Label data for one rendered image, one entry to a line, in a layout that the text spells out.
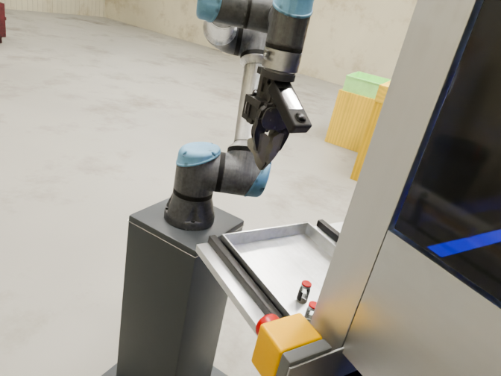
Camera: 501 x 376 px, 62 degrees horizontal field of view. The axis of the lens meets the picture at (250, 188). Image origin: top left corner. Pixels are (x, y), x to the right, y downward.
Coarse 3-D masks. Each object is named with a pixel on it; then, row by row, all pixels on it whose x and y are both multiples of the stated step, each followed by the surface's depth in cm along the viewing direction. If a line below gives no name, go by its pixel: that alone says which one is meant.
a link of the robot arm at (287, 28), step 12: (276, 0) 77; (288, 0) 75; (300, 0) 75; (312, 0) 77; (276, 12) 77; (288, 12) 76; (300, 12) 76; (276, 24) 78; (288, 24) 77; (300, 24) 77; (276, 36) 78; (288, 36) 78; (300, 36) 78; (276, 48) 79; (288, 48) 79; (300, 48) 80
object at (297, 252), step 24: (240, 240) 100; (264, 240) 104; (288, 240) 106; (312, 240) 108; (240, 264) 90; (264, 264) 94; (288, 264) 96; (312, 264) 98; (264, 288) 83; (288, 288) 88; (312, 288) 90; (288, 312) 76
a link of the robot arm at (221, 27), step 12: (204, 0) 83; (216, 0) 83; (228, 0) 84; (240, 0) 84; (204, 12) 85; (216, 12) 84; (228, 12) 84; (240, 12) 84; (204, 24) 116; (216, 24) 90; (228, 24) 87; (240, 24) 87; (216, 36) 108; (228, 36) 111; (228, 48) 123
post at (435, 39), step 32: (448, 0) 40; (480, 0) 38; (416, 32) 43; (448, 32) 40; (416, 64) 43; (448, 64) 41; (416, 96) 44; (384, 128) 48; (416, 128) 44; (384, 160) 48; (416, 160) 45; (384, 192) 48; (352, 224) 53; (384, 224) 48; (352, 256) 53; (352, 288) 54; (320, 320) 59; (352, 320) 54
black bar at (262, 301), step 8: (208, 240) 98; (216, 240) 96; (216, 248) 95; (224, 248) 94; (224, 256) 92; (232, 256) 92; (232, 264) 89; (232, 272) 89; (240, 272) 87; (240, 280) 86; (248, 280) 85; (248, 288) 84; (256, 288) 83; (256, 296) 81; (264, 296) 81; (256, 304) 82; (264, 304) 79; (272, 304) 80; (264, 312) 80; (272, 312) 78
